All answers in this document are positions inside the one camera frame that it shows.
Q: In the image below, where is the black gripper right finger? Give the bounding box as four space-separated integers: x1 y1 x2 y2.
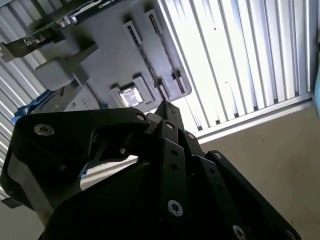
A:
171 104 304 240

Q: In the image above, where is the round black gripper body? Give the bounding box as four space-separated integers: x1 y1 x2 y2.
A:
43 161 226 240

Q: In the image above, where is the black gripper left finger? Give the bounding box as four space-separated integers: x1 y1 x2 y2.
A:
0 99 190 227

